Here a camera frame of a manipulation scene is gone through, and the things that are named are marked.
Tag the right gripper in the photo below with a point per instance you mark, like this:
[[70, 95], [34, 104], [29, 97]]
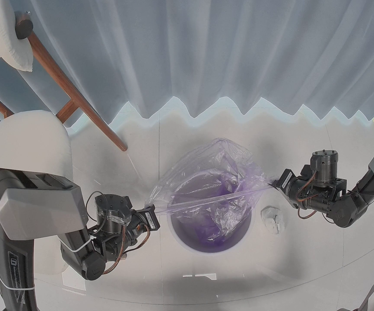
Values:
[[298, 189]]

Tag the white trash bin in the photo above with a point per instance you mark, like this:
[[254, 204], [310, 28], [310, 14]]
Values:
[[211, 253]]

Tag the white cushioned wooden chair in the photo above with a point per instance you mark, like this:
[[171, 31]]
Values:
[[34, 147]]

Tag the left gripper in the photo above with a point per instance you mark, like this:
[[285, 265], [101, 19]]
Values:
[[141, 222]]

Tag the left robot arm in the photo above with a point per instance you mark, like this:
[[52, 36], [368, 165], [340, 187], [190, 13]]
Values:
[[41, 206]]

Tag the white paper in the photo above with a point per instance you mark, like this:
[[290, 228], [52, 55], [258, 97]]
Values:
[[273, 220]]

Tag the pale blue curtain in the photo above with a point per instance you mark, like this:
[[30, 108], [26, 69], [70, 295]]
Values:
[[222, 37]]

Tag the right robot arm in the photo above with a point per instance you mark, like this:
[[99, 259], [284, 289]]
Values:
[[345, 211]]

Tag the purple plastic bag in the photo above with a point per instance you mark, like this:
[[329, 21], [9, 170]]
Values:
[[226, 180]]

